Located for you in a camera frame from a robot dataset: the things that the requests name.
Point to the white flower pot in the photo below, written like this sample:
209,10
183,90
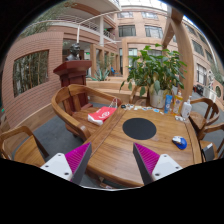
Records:
157,99

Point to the wooden chair behind table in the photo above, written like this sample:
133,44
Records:
139,100

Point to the dark red wooden pedestal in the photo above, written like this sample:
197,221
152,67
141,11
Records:
73,72

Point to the wooden chair lower left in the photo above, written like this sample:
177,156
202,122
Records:
21,145

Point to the red white shopping bag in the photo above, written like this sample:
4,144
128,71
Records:
100,116

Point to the dark bronze bust statue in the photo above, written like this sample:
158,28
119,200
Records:
74,52

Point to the large wooden armchair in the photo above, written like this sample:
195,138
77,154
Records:
71,105

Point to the round black mouse pad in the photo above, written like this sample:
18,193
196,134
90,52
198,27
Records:
139,128

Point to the wooden chair right side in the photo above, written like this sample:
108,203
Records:
204,124

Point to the blue tube bottle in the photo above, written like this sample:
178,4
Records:
168,101

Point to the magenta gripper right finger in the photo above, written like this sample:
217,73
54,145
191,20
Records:
153,166

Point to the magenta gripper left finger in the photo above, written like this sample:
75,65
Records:
70,166

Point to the yellow orange bottle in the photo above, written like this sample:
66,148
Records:
178,99

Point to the green leafy potted plant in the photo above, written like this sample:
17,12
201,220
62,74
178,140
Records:
152,73

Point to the blue white computer mouse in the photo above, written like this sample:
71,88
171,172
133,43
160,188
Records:
180,142

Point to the wooden pillar post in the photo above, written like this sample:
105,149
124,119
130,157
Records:
175,27

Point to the white pump dispenser bottle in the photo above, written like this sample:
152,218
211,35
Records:
186,109

